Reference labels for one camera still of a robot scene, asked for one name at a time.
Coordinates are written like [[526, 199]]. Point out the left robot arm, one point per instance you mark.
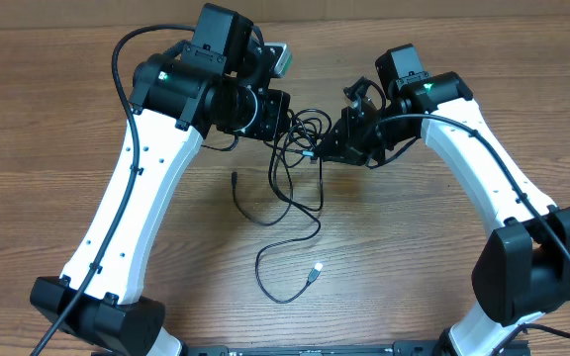
[[219, 79]]

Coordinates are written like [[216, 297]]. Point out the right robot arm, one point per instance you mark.
[[523, 271]]

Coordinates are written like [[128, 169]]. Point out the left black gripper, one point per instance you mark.
[[272, 107]]

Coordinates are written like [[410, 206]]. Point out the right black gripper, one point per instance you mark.
[[350, 131]]

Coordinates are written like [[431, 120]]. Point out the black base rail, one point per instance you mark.
[[310, 350]]

